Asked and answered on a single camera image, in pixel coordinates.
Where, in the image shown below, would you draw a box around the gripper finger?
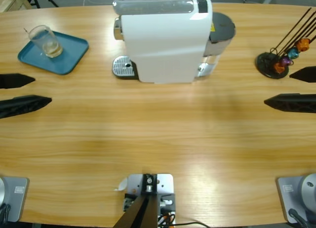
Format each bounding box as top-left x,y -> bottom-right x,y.
263,92 -> 316,114
0,73 -> 36,89
0,94 -> 53,119
289,66 -> 316,83

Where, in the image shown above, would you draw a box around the clear drinking glass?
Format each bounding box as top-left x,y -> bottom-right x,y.
27,25 -> 64,59

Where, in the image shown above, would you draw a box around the white capsule coffee machine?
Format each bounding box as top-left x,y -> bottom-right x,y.
112,0 -> 219,85

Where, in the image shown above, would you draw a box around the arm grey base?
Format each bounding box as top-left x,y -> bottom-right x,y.
0,176 -> 30,223
276,173 -> 316,224

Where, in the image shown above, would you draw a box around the purple coffee capsule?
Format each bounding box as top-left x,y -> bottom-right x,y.
280,55 -> 293,67

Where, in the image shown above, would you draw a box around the small teal coffee capsule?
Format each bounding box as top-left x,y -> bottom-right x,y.
287,48 -> 300,60

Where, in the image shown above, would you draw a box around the black capsule holder stand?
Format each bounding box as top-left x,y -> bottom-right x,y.
255,7 -> 316,79

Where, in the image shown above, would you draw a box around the teal plastic tray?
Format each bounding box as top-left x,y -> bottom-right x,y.
17,29 -> 89,76

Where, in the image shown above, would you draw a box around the black chair legs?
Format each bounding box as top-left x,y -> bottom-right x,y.
23,0 -> 60,9

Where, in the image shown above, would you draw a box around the clear water tank grey lid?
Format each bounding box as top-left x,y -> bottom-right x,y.
203,12 -> 237,66

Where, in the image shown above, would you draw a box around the white paper tag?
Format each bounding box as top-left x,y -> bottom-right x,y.
114,177 -> 128,191

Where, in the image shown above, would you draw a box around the black base cable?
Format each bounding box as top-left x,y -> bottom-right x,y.
288,208 -> 309,228

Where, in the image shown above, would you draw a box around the white camera mount dark post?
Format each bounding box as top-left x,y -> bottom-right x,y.
113,173 -> 176,228

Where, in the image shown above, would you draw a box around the black mount cable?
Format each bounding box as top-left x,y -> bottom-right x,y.
172,221 -> 210,228

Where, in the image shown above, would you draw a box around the orange wire bundle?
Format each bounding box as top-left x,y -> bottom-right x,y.
158,211 -> 175,225

